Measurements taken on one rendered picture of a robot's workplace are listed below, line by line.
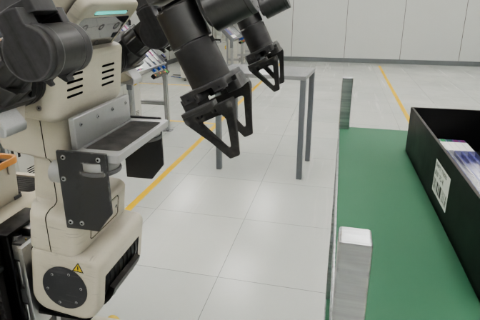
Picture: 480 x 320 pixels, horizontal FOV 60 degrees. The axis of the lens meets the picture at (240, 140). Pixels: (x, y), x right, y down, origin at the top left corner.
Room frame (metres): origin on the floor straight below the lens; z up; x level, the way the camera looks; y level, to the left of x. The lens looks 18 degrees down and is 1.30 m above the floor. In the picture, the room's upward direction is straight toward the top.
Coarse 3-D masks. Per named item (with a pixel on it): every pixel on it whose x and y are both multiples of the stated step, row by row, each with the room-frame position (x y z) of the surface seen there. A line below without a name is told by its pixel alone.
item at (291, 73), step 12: (264, 72) 3.13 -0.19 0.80; (288, 72) 3.13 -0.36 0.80; (300, 72) 3.13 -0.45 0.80; (312, 72) 3.24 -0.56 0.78; (300, 84) 2.96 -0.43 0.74; (312, 84) 3.34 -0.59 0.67; (300, 96) 2.96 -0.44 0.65; (312, 96) 3.34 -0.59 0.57; (300, 108) 2.96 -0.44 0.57; (312, 108) 3.35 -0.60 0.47; (216, 120) 3.17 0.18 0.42; (300, 120) 2.96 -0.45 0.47; (216, 132) 3.17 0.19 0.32; (300, 132) 2.96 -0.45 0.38; (300, 144) 2.96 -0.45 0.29; (216, 156) 3.17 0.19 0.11; (300, 156) 2.96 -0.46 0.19; (216, 168) 3.17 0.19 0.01; (300, 168) 2.95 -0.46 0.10
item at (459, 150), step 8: (448, 144) 0.89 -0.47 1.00; (456, 144) 0.89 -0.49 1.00; (464, 144) 0.89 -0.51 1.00; (456, 152) 0.84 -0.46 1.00; (464, 152) 0.84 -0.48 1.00; (472, 152) 0.84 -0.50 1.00; (456, 160) 0.79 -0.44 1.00; (464, 160) 0.79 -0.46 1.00; (472, 160) 0.79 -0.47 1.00; (464, 168) 0.75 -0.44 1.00; (472, 168) 0.75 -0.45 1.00; (472, 176) 0.71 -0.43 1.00
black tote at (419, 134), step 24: (432, 120) 0.96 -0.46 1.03; (456, 120) 0.95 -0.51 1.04; (408, 144) 0.95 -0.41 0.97; (432, 144) 0.74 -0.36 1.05; (432, 168) 0.72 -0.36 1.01; (456, 168) 0.59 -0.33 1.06; (432, 192) 0.69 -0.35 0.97; (456, 192) 0.57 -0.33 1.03; (456, 216) 0.55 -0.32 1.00; (456, 240) 0.53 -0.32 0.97
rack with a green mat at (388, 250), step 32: (352, 128) 1.17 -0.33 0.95; (352, 160) 0.91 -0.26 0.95; (384, 160) 0.91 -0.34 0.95; (352, 192) 0.74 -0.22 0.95; (384, 192) 0.74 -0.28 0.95; (416, 192) 0.74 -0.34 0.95; (352, 224) 0.61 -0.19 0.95; (384, 224) 0.61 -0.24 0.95; (416, 224) 0.61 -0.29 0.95; (352, 256) 0.32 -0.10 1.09; (384, 256) 0.52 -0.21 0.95; (416, 256) 0.52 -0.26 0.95; (448, 256) 0.52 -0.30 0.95; (352, 288) 0.32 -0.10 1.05; (384, 288) 0.45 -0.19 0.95; (416, 288) 0.45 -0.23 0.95; (448, 288) 0.45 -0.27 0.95
